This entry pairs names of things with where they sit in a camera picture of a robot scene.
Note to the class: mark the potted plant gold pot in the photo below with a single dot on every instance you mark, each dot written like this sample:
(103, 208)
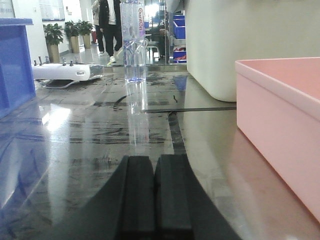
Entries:
(72, 32)
(53, 34)
(85, 29)

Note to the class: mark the person in black trousers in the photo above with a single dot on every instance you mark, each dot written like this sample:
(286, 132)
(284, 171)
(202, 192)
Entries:
(109, 23)

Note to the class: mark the cream plastic basket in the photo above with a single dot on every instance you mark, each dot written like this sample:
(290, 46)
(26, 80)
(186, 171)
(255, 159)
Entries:
(220, 32)

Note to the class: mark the pink plastic bin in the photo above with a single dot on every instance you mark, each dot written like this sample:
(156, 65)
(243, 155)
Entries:
(278, 110)

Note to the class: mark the blue bins on shelf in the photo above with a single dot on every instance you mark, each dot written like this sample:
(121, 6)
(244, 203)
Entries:
(179, 39)

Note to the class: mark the clear plastic water bottle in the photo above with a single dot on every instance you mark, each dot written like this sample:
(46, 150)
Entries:
(134, 43)

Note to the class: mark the blue crate left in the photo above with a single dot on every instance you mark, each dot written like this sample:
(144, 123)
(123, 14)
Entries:
(16, 74)

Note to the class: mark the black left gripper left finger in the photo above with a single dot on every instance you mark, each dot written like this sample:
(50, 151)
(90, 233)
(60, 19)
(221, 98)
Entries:
(123, 209)

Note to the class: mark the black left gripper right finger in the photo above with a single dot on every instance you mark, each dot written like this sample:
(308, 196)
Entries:
(183, 209)

